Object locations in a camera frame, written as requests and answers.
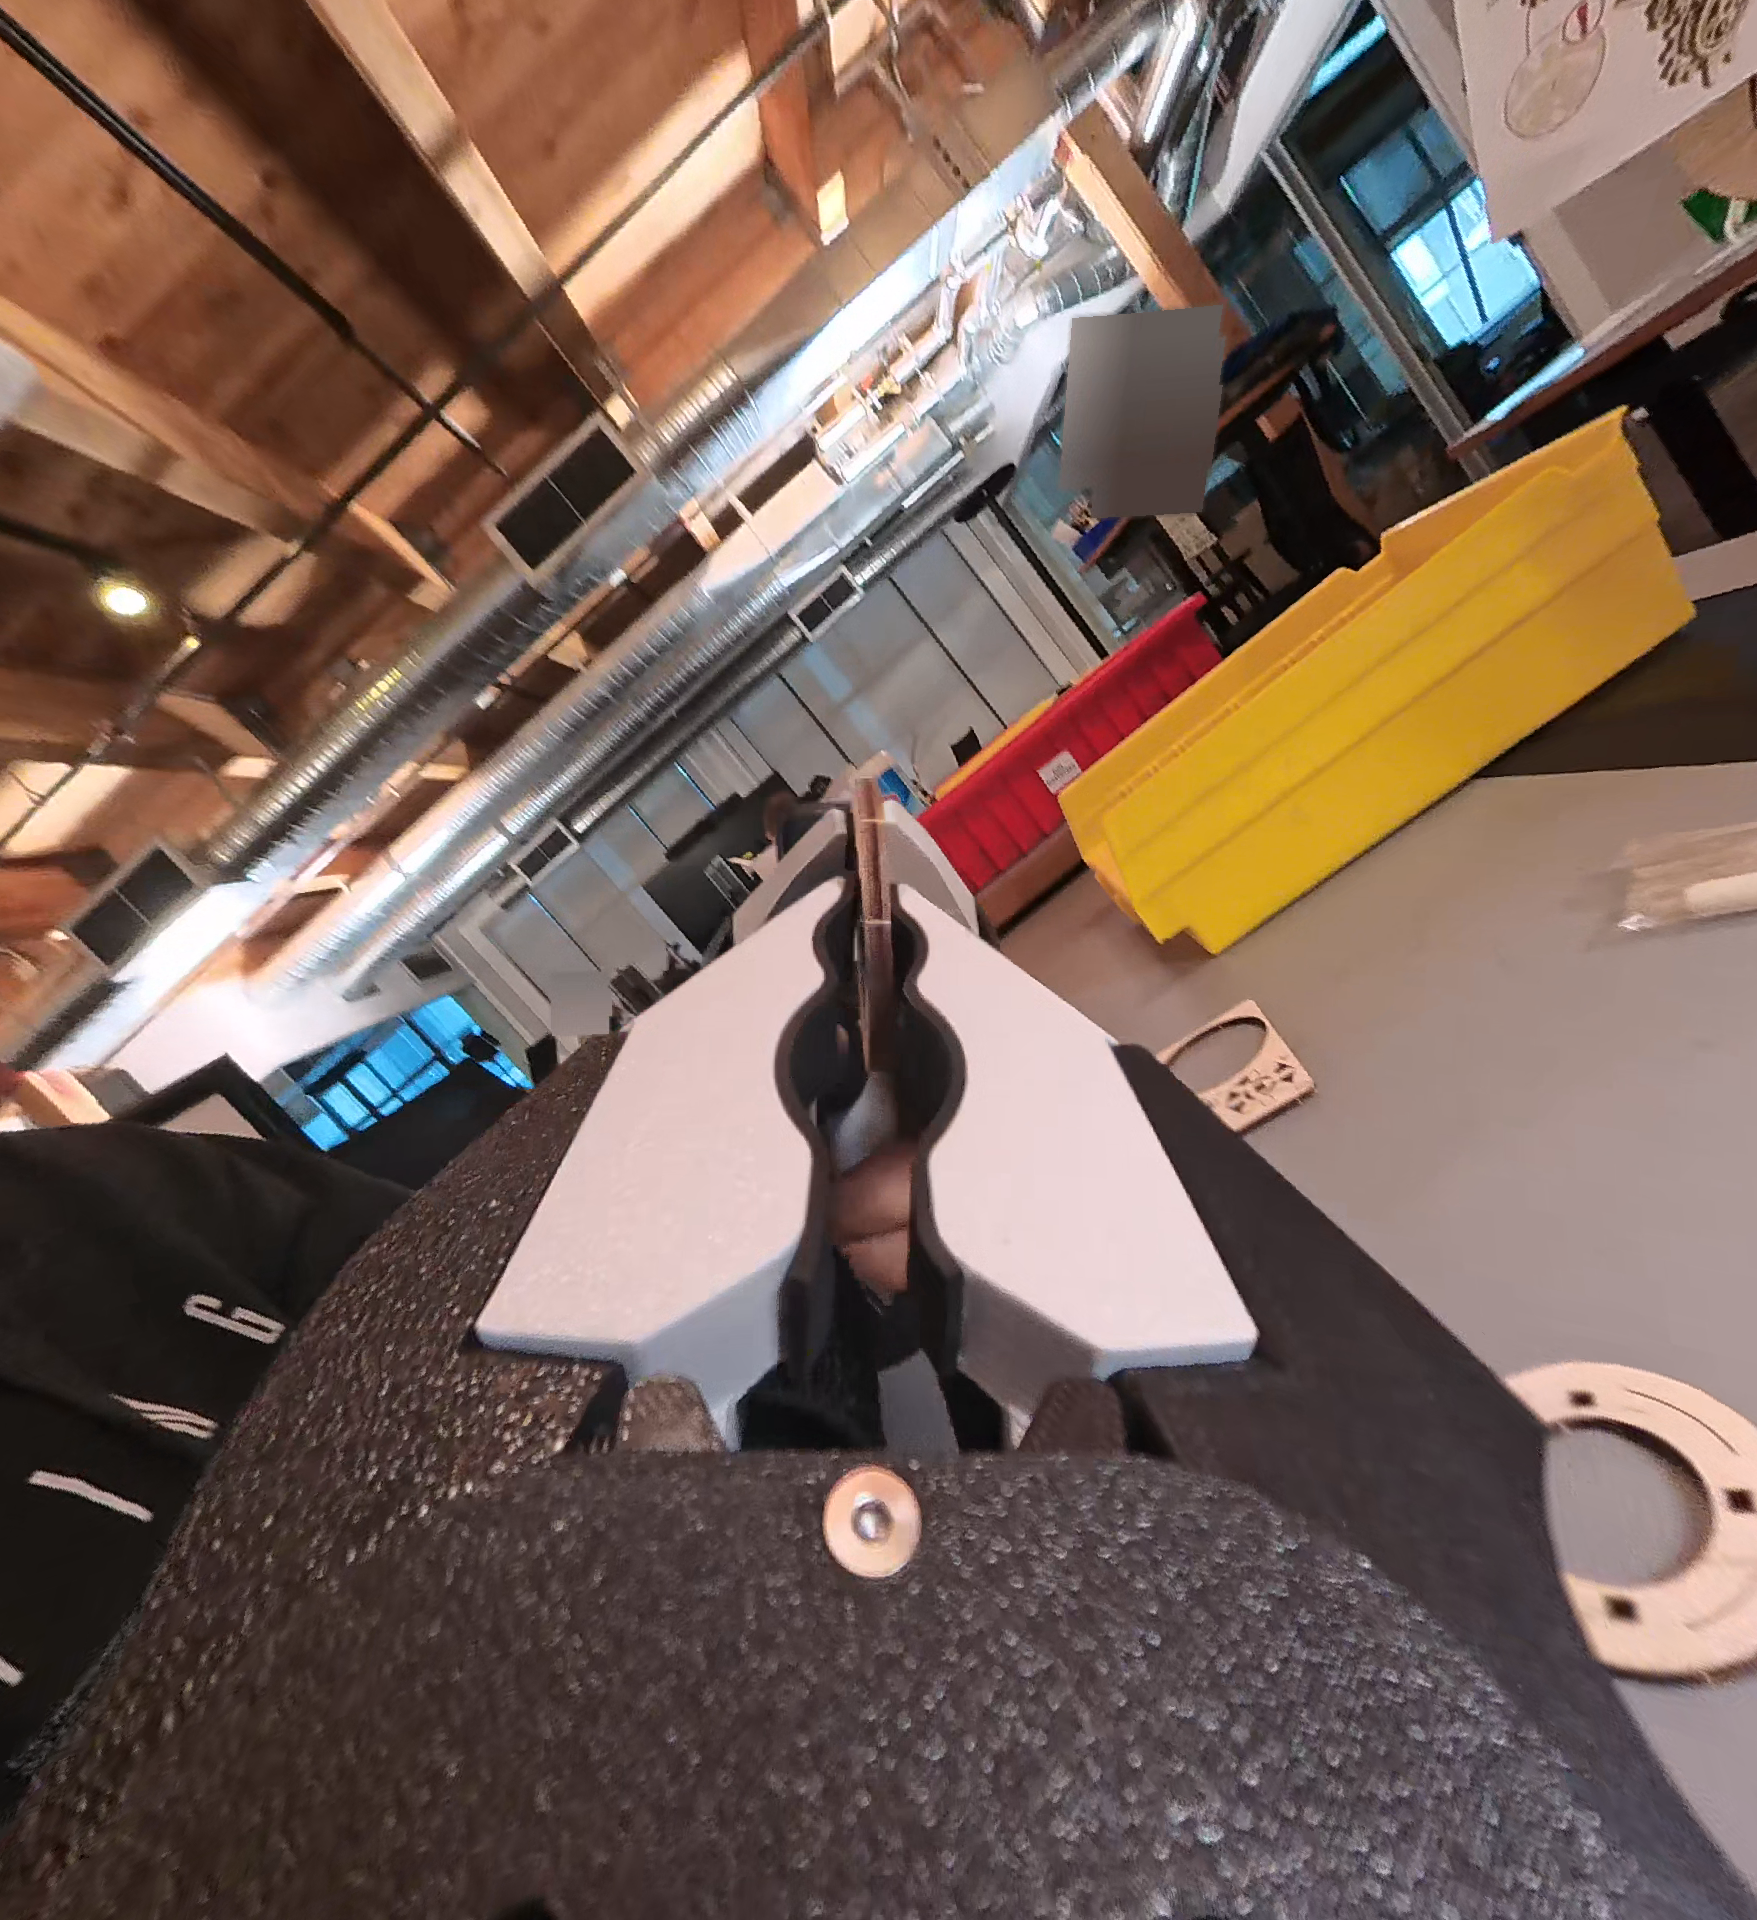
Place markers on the red plastic bin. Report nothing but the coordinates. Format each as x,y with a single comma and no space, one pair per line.
1087,721

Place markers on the wooden side table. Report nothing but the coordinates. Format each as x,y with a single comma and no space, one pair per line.
1035,897

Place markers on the person's left hand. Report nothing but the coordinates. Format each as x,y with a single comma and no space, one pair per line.
878,1209

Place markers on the yellow bin behind red bin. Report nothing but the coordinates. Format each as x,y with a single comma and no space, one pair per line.
1005,742

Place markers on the person's black hoodie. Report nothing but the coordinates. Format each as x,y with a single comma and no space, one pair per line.
70,1349

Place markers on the large instruction sheet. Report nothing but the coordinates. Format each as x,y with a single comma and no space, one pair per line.
1599,90

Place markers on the small clear plastic bag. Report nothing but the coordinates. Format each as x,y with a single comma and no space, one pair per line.
1734,891

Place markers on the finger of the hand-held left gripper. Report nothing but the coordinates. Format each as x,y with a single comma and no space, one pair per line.
818,863
930,870

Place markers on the grey desk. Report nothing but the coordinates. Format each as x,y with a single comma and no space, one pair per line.
1493,1201

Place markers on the round ceiling light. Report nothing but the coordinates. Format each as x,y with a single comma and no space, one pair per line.
124,597

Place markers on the laser-cut wooden puzzle sheet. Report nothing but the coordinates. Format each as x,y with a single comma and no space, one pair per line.
1268,1095

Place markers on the black desk mat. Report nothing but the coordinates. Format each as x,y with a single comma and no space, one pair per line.
1688,677

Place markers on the background wooden desk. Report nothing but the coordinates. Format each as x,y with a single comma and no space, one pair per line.
1720,450

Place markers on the silver ventilation duct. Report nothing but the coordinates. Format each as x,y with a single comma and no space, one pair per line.
414,704
549,795

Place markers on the yellow plastic bin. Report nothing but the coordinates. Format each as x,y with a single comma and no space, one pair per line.
1344,751

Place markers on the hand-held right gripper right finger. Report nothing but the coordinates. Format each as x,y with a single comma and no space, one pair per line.
1081,1201

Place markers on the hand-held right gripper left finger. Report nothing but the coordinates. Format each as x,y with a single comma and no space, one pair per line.
654,1201

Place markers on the brown wooden disc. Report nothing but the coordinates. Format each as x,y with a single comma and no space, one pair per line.
878,930

